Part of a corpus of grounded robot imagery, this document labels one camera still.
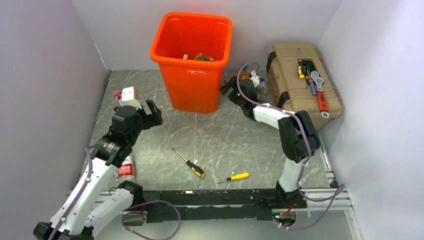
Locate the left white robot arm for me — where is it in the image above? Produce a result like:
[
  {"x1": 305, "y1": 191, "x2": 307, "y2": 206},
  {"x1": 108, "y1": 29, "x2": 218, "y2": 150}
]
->
[{"x1": 33, "y1": 99, "x2": 163, "y2": 240}]

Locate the red label water bottle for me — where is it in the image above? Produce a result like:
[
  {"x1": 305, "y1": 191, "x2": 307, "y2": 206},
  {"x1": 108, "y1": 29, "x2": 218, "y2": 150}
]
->
[{"x1": 116, "y1": 155, "x2": 136, "y2": 183}]

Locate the Pepsi bottle near toolbox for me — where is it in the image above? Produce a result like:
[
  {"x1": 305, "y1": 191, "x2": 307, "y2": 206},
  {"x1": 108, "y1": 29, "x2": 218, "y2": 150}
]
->
[{"x1": 257, "y1": 77, "x2": 269, "y2": 95}]

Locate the small yellow screwdriver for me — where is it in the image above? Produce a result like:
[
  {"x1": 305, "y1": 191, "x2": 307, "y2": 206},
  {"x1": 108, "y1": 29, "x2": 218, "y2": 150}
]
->
[{"x1": 218, "y1": 172, "x2": 250, "y2": 184}]

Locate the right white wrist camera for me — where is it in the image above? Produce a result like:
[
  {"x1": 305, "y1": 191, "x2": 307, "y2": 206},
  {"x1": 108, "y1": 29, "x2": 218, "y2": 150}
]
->
[{"x1": 249, "y1": 70, "x2": 261, "y2": 88}]

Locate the orange adjustable wrench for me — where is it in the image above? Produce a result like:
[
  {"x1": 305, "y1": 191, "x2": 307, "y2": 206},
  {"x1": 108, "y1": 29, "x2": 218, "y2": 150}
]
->
[{"x1": 310, "y1": 70, "x2": 330, "y2": 119}]

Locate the orange plastic bin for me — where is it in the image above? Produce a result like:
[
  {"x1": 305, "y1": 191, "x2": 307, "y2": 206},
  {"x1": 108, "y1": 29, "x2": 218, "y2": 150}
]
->
[{"x1": 149, "y1": 12, "x2": 233, "y2": 114}]

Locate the crushed clear bottle behind bin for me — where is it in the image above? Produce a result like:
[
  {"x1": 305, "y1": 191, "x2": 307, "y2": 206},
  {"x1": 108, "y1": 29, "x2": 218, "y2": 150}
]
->
[{"x1": 221, "y1": 72, "x2": 229, "y2": 85}]

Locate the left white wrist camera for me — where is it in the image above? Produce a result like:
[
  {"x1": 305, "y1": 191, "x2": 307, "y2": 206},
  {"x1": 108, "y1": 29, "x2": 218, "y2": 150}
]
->
[{"x1": 113, "y1": 86, "x2": 142, "y2": 109}]

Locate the black yellow screwdriver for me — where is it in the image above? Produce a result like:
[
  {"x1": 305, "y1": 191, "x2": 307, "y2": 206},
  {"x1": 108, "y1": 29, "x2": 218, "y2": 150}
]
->
[{"x1": 172, "y1": 148, "x2": 205, "y2": 177}]

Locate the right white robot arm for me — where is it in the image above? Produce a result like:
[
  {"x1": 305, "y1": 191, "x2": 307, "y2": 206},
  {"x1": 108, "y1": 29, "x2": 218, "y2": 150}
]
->
[{"x1": 219, "y1": 76, "x2": 321, "y2": 208}]

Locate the yellow screwdriver on toolbox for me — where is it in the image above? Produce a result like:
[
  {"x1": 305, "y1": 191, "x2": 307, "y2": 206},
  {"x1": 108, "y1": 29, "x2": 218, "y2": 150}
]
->
[{"x1": 297, "y1": 49, "x2": 306, "y2": 79}]

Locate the black base frame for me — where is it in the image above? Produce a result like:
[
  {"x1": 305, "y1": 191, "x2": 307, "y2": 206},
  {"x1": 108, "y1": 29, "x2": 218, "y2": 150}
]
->
[{"x1": 124, "y1": 186, "x2": 307, "y2": 223}]

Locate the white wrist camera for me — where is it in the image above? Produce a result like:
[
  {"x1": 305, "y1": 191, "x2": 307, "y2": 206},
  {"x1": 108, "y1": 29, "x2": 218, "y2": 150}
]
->
[
  {"x1": 113, "y1": 86, "x2": 142, "y2": 109},
  {"x1": 249, "y1": 70, "x2": 261, "y2": 88}
]

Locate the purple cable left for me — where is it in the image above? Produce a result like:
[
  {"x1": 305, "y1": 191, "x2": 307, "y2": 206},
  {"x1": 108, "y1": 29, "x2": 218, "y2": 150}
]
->
[{"x1": 121, "y1": 200, "x2": 182, "y2": 240}]

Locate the blue red screwdriver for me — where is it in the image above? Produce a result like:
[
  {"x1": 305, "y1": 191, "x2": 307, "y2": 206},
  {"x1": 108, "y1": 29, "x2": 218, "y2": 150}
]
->
[{"x1": 305, "y1": 64, "x2": 318, "y2": 97}]

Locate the orange bottle blue cap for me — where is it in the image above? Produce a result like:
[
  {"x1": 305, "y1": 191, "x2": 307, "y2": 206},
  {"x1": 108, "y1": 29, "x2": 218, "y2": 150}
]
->
[{"x1": 239, "y1": 73, "x2": 250, "y2": 80}]

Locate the tan plastic toolbox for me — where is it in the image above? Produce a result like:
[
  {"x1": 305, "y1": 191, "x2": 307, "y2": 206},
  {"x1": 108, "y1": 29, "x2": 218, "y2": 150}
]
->
[{"x1": 266, "y1": 42, "x2": 343, "y2": 130}]

